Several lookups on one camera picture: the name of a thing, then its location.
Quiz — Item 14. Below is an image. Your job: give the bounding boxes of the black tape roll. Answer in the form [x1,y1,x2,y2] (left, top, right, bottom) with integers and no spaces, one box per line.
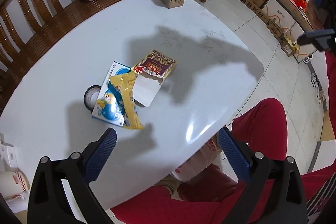
[83,85,101,112]

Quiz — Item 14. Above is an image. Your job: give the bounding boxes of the white checkered paper cup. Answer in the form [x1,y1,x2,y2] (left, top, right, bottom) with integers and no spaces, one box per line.
[0,171,30,199]

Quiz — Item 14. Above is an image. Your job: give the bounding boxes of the blue white medicine box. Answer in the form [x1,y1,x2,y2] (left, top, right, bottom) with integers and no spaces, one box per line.
[92,62,131,127]

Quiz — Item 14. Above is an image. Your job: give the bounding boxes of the long wooden bench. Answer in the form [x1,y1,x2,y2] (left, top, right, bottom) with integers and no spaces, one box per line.
[1,0,122,109]

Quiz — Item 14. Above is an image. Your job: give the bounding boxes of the cardboard boxes on floor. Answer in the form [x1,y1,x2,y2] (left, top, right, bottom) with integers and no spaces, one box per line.
[240,0,317,63]

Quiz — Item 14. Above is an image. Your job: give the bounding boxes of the white plastic trash bag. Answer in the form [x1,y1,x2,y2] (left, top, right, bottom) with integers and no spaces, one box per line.
[171,137,222,182]

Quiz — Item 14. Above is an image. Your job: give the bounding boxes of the yellow snack wrapper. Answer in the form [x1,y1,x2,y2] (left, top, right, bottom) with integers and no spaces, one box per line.
[108,71,143,130]

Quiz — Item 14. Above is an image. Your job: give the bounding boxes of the small white box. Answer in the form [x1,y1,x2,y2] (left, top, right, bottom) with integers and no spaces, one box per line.
[1,143,18,172]

